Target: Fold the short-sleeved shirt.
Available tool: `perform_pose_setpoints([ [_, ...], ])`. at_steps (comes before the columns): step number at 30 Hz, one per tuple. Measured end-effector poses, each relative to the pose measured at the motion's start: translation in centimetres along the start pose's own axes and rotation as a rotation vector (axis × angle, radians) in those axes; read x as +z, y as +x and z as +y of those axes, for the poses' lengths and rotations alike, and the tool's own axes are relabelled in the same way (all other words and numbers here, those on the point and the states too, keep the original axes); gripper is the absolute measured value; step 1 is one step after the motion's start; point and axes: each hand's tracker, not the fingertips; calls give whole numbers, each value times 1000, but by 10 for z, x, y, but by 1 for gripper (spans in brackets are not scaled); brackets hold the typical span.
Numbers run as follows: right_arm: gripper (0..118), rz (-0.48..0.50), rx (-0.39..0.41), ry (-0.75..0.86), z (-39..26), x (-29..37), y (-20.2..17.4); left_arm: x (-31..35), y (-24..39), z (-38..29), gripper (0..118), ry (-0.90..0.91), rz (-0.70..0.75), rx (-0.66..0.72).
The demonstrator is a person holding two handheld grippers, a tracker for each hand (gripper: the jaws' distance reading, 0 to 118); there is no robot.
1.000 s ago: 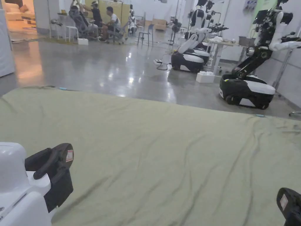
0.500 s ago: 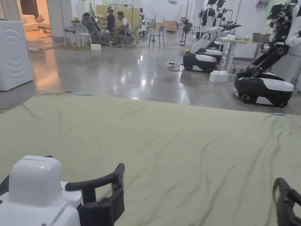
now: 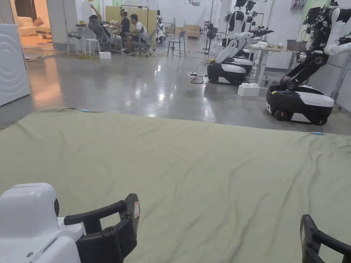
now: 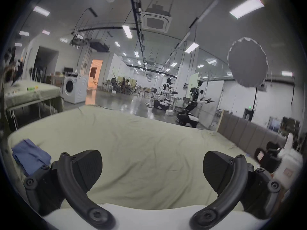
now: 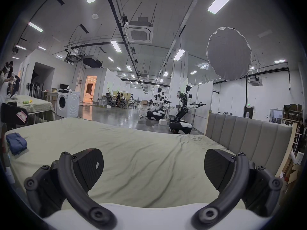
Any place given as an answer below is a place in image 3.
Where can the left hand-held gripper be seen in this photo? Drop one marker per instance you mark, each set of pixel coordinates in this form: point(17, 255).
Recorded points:
point(27, 219)

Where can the cream sofa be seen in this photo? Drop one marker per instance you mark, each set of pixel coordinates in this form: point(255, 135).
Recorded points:
point(26, 27)

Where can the white foam box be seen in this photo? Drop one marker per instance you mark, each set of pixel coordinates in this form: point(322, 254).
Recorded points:
point(105, 55)
point(248, 90)

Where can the black standing fan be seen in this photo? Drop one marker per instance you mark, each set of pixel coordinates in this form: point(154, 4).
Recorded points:
point(210, 34)

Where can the brown carton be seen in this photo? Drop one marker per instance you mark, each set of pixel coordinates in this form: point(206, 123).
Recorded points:
point(191, 30)

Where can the white power strip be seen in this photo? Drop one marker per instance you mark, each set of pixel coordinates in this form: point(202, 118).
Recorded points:
point(192, 74)

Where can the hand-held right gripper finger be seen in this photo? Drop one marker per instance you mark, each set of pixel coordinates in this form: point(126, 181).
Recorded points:
point(311, 254)
point(307, 230)

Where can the white washing machine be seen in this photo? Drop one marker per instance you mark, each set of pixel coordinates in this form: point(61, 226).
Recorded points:
point(12, 65)

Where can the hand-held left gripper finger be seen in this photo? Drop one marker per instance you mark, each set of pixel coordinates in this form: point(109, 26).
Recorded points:
point(112, 242)

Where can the white and black wheeled robot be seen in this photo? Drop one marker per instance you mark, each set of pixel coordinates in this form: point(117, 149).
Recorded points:
point(301, 100)
point(227, 68)
point(246, 62)

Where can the bed with pale green sheet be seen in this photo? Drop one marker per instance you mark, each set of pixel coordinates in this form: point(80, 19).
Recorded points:
point(178, 164)

